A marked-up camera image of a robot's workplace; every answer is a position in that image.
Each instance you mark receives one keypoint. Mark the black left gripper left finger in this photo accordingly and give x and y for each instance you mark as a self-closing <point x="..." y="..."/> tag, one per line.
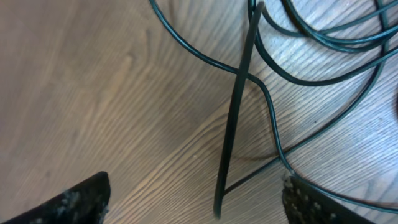
<point x="86" y="203"/>

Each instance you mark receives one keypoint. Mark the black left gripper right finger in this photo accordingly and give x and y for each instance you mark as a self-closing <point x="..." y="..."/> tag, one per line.
<point x="305" y="205"/>

